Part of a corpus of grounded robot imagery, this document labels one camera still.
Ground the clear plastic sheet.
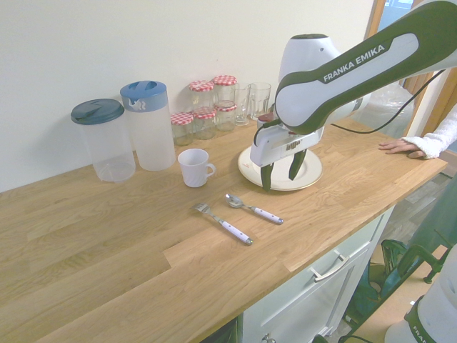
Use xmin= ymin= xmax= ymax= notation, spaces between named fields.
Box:
xmin=351 ymin=82 xmax=419 ymax=139

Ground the clear glass mug with handle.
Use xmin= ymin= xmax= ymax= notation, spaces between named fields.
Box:
xmin=234 ymin=84 xmax=252 ymax=126

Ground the spoon with white handle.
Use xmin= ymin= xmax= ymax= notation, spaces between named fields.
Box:
xmin=224 ymin=193 xmax=285 ymax=226

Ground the white kitchen cabinet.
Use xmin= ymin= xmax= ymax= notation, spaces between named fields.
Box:
xmin=241 ymin=205 xmax=396 ymax=343

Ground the clear ribbed glass tumbler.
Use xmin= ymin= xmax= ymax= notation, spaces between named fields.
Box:
xmin=248 ymin=81 xmax=272 ymax=121

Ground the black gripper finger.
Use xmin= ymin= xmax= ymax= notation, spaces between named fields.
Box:
xmin=259 ymin=161 xmax=276 ymax=194
xmin=288 ymin=149 xmax=308 ymax=182

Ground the fork with white handle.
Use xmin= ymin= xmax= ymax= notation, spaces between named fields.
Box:
xmin=194 ymin=202 xmax=254 ymax=247

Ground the silver drawer handle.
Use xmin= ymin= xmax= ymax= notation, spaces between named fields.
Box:
xmin=309 ymin=249 xmax=350 ymax=283

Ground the clear pitcher blue lid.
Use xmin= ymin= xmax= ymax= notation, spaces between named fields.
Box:
xmin=119 ymin=80 xmax=177 ymax=172

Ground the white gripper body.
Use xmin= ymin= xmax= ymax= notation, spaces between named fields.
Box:
xmin=249 ymin=123 xmax=325 ymax=167

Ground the tall jar red checked lid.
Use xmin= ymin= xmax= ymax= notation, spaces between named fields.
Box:
xmin=188 ymin=80 xmax=216 ymax=111
xmin=213 ymin=74 xmax=238 ymax=104

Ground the green bar clamp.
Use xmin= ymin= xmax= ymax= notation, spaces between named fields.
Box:
xmin=380 ymin=228 xmax=453 ymax=308

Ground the clear pitcher dark teal lid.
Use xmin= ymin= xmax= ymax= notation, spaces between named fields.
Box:
xmin=70 ymin=98 xmax=136 ymax=183

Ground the small jar red checked lid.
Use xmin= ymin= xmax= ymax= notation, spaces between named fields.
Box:
xmin=192 ymin=106 xmax=218 ymax=140
xmin=214 ymin=101 xmax=238 ymax=132
xmin=170 ymin=111 xmax=196 ymax=146

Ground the white ceramic mug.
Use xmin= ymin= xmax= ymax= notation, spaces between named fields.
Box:
xmin=177 ymin=148 xmax=218 ymax=189

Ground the person's hand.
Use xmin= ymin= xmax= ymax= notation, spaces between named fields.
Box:
xmin=378 ymin=138 xmax=428 ymax=159

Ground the black camera cable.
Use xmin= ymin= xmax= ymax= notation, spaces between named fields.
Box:
xmin=330 ymin=69 xmax=449 ymax=135

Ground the cream plate with gold rim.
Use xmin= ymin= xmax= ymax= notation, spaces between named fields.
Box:
xmin=237 ymin=145 xmax=324 ymax=192

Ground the forearm in white sleeve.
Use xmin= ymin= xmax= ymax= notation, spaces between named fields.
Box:
xmin=401 ymin=106 xmax=457 ymax=160

